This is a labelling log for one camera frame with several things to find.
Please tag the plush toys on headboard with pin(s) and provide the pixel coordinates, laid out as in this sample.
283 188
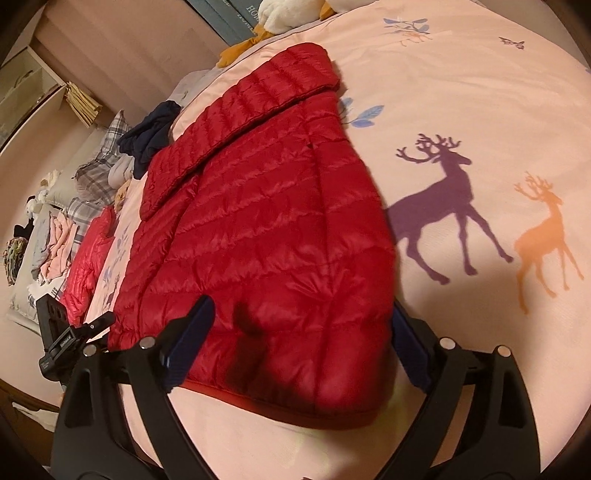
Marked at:
44 194

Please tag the white goose plush toy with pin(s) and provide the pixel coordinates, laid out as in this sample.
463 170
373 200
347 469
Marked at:
286 18

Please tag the pile of pastel clothes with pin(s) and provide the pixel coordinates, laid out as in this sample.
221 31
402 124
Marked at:
55 244

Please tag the pale bed sheet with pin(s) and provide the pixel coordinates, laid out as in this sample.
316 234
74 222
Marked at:
194 87

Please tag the pink puffer jacket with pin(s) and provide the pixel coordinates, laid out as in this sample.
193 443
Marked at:
90 263

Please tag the large plaid pillow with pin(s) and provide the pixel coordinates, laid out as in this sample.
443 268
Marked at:
106 147

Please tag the dark patterned cloth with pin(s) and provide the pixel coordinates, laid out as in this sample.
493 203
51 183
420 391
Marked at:
14 258

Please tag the navy blue garment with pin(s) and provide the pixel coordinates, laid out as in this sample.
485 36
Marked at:
147 134

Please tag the white shelf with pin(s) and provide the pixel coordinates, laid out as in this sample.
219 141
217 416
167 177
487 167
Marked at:
27 87

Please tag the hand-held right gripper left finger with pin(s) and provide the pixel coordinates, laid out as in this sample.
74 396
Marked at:
189 341

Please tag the deer printed blanket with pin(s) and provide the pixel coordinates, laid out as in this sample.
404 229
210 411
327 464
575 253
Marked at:
461 115

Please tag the small plaid pillow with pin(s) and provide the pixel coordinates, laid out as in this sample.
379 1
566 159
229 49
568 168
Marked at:
83 210

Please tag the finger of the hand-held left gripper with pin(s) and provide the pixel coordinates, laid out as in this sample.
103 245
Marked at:
97 325

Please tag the light blue cloth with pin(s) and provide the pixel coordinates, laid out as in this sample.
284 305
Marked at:
121 171

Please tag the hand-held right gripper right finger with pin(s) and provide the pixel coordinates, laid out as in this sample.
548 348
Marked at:
411 350

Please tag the yellow pleated fabric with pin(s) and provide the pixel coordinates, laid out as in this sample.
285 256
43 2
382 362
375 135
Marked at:
83 104

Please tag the red puffer jacket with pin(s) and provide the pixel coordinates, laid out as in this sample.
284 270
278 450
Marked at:
258 221

